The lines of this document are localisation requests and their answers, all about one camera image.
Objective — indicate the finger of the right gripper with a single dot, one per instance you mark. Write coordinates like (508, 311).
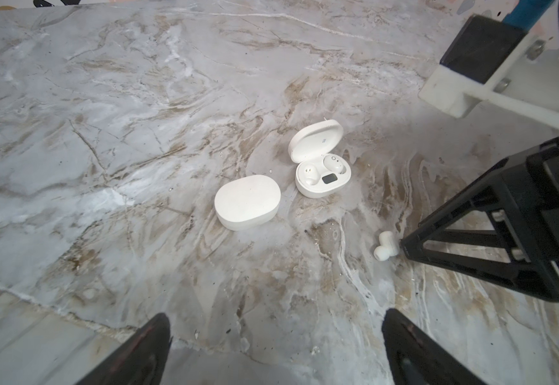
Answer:
(500, 210)

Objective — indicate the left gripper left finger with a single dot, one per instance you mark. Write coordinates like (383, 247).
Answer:
(140, 360)

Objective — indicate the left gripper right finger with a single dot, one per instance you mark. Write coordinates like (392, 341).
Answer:
(415, 358)

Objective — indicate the white earbud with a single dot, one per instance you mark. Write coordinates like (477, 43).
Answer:
(389, 246)
(334, 164)

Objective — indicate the white earbud charging case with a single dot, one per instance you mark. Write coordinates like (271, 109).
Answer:
(247, 202)

